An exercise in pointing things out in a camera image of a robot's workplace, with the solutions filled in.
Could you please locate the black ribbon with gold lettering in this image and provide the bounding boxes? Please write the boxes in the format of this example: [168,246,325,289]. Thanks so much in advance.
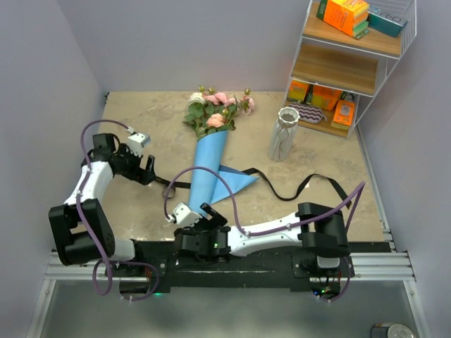
[151,168,351,211]

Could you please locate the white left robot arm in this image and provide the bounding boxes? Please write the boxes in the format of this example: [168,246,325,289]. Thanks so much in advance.
[49,132,156,276]

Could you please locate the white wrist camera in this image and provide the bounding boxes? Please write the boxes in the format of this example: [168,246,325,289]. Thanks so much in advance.
[126,132,151,156]
[173,203,201,227]

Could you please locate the blue wrapping paper sheet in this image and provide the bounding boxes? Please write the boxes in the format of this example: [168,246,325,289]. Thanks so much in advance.
[188,131,257,215]

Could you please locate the white ribbed ceramic vase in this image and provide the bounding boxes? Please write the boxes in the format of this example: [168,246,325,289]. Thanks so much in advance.
[268,107,299,161]

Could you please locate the stacked colourful sponges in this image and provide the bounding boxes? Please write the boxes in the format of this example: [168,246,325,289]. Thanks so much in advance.
[352,12,369,39]

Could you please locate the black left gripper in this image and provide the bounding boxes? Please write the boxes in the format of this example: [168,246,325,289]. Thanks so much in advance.
[116,144,156,185]

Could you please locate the orange box on top shelf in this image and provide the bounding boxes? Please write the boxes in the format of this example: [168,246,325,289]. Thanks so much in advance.
[316,0,369,37]

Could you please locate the peach rose stem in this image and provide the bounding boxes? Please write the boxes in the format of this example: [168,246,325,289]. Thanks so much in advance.
[202,113,236,137]

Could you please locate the orange packet bottom shelf left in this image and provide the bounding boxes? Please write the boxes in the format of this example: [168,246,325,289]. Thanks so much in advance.
[287,79,310,103]

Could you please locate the purple wavy patterned pouch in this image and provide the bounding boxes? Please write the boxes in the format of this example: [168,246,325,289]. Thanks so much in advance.
[288,102,327,124]

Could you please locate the white wire wooden shelf rack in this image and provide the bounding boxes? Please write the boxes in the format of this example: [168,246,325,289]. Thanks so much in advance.
[288,1,417,137]

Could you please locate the orange packet shelf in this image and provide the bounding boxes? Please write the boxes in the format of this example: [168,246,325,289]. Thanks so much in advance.
[287,79,310,103]
[331,100,355,130]

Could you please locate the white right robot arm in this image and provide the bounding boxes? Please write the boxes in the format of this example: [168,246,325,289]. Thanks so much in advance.
[173,203,350,277]

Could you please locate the metal tin can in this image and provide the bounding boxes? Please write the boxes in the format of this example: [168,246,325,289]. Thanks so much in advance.
[370,323,416,338]

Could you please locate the teal box on top shelf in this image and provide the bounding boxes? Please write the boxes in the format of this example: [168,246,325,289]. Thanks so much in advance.
[368,6,408,37]

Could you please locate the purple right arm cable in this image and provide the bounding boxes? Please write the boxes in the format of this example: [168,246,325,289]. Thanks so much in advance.
[163,166,367,237]

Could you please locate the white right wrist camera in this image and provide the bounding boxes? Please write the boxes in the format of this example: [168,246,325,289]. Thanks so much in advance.
[173,203,201,227]

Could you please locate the orange box bottom shelf middle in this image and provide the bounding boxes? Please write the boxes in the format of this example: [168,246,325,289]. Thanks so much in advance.
[311,84,342,111]

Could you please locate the pink rose stem with buds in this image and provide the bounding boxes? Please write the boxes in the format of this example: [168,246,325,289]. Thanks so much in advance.
[237,88,255,115]

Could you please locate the pink rose stem middle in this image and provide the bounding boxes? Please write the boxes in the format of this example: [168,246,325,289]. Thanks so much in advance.
[202,87,237,108]

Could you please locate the orange packet bottom shelf right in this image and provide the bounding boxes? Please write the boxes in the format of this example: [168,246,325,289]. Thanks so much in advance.
[331,100,355,130]

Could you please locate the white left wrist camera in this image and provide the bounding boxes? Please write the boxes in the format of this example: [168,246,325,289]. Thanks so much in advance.
[126,132,151,156]

